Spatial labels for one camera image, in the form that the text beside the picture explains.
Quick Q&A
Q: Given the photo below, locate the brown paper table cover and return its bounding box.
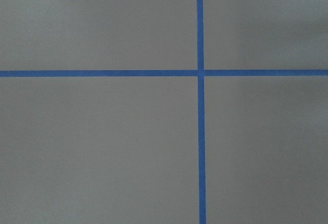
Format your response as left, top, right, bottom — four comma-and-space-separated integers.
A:
1, 0, 327, 223

